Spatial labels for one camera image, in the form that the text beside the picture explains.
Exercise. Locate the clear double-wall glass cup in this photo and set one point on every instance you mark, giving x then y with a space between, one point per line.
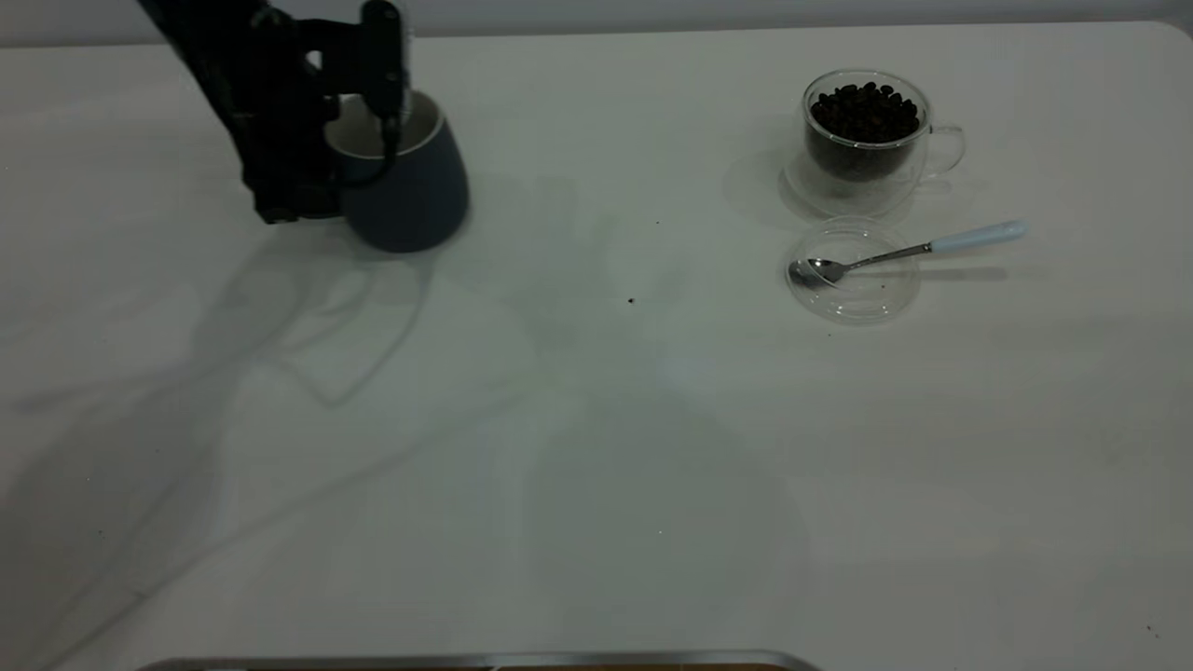
867 191

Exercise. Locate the clear round glass lid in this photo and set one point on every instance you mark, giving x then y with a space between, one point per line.
862 303

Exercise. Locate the dark coffee beans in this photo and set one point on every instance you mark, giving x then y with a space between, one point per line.
862 116

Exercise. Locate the dark blue-grey ceramic mug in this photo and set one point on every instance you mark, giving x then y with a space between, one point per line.
419 205

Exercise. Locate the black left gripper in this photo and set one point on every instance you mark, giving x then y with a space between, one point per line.
261 56

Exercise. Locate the silver metal frame edge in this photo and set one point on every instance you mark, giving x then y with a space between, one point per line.
466 662

